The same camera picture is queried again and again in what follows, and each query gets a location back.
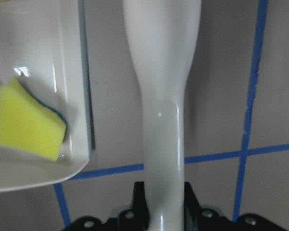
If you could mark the white hand brush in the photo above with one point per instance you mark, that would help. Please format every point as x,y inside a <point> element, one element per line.
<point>162,37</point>

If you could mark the yellow green sponge piece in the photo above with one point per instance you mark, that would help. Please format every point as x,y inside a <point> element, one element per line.
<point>27,125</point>

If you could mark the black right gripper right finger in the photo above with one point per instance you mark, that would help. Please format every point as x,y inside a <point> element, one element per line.
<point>196,217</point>

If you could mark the white plastic dustpan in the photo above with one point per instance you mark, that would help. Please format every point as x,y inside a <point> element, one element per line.
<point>44,43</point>

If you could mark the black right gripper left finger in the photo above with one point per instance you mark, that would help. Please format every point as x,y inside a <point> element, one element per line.
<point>135,218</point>

